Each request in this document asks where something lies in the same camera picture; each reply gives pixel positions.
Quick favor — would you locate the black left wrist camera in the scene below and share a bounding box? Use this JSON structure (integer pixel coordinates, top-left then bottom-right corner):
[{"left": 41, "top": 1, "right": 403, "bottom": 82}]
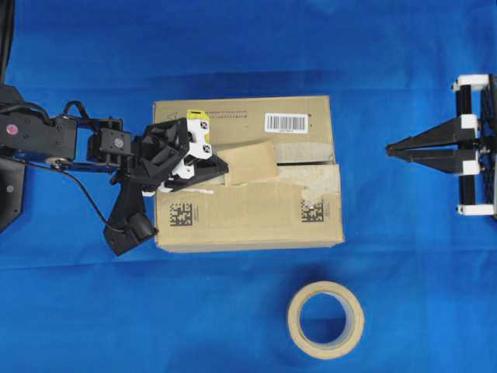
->
[{"left": 103, "top": 180, "right": 158, "bottom": 256}]

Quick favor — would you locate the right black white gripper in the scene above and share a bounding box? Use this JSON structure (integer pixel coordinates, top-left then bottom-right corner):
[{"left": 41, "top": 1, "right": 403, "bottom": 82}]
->
[{"left": 386, "top": 74, "right": 496, "bottom": 216}]

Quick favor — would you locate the blue table cloth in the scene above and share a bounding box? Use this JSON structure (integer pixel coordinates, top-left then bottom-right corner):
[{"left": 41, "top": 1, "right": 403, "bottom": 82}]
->
[{"left": 1, "top": 1, "right": 496, "bottom": 372}]

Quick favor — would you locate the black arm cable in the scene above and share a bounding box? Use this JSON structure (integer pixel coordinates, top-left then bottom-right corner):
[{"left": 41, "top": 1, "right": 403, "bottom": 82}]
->
[{"left": 0, "top": 99, "right": 117, "bottom": 234}]

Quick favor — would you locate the beige masking tape roll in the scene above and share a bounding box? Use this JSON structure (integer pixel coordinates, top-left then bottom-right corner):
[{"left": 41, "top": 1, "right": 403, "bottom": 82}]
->
[{"left": 287, "top": 281, "right": 365, "bottom": 361}]

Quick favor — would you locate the brown tape strip piece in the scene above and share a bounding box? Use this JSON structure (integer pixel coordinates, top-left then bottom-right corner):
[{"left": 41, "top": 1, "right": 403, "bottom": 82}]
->
[{"left": 217, "top": 141, "right": 278, "bottom": 187}]

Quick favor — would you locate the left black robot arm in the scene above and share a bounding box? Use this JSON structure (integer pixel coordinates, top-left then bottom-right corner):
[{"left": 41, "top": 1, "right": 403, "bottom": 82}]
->
[{"left": 1, "top": 85, "right": 228, "bottom": 238}]

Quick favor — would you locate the brown cardboard box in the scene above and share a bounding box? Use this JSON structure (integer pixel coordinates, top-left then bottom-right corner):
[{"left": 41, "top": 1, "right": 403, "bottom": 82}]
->
[{"left": 154, "top": 96, "right": 345, "bottom": 253}]

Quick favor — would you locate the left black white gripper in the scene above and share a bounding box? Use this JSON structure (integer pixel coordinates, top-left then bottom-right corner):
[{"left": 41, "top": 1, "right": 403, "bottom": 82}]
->
[{"left": 130, "top": 115, "right": 229, "bottom": 194}]

